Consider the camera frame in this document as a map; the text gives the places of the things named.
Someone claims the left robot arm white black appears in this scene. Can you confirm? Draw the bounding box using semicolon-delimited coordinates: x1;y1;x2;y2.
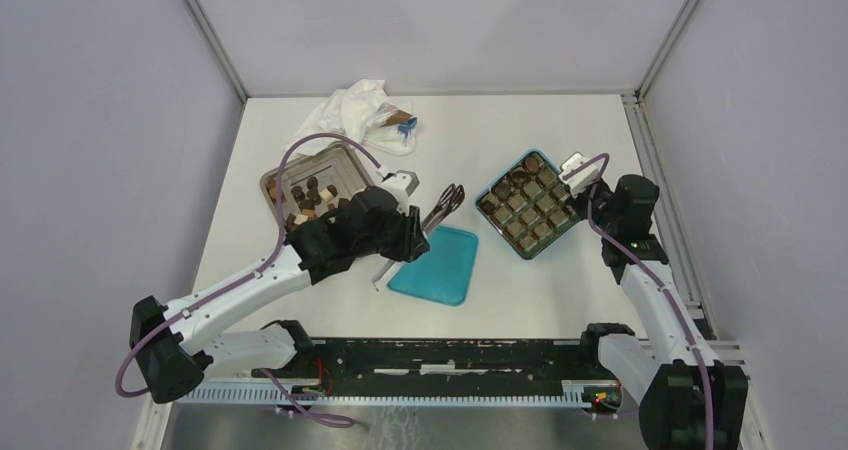
115;173;430;404

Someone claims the teal box lid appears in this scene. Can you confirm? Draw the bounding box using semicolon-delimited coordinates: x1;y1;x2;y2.
387;225;479;307

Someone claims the teal chocolate box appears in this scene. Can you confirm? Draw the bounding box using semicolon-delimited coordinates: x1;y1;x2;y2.
474;149;578;260

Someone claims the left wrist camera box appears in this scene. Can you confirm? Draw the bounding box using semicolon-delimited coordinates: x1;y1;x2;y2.
378;170;420;215

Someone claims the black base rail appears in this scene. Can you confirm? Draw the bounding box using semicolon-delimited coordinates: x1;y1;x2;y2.
271;337;616;400

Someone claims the stainless steel tray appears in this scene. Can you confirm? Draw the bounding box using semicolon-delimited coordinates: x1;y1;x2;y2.
259;143;373;232

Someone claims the brown blue wrapper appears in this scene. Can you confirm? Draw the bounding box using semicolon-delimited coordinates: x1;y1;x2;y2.
377;103;418;137

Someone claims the white crumpled cloth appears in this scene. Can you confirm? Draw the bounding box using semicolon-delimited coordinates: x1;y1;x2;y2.
286;79;417;156

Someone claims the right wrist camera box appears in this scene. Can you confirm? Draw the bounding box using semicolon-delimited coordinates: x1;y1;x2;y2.
558;152;596;197

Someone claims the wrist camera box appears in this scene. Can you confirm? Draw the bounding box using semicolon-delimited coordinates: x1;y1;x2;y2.
378;170;420;215
558;152;596;197

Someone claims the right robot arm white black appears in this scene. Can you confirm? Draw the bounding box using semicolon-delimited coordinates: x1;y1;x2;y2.
571;174;749;449

